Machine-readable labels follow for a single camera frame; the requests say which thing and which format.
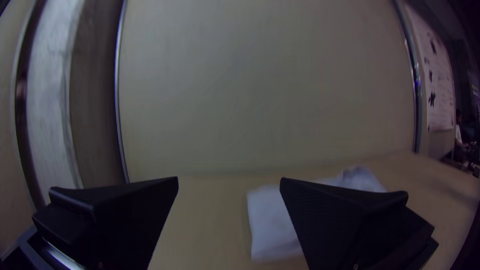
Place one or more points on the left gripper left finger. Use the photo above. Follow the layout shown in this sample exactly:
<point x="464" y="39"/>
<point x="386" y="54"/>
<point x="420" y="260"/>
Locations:
<point x="112" y="217"/>

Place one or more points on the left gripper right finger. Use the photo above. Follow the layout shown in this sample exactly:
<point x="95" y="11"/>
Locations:
<point x="345" y="225"/>

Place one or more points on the grey t-shirt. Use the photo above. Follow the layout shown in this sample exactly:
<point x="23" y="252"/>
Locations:
<point x="270" y="221"/>

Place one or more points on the person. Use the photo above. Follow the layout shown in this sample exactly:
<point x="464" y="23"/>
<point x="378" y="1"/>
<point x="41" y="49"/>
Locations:
<point x="459" y="131"/>

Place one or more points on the white poster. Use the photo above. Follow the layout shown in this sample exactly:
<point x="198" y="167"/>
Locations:
<point x="438" y="75"/>

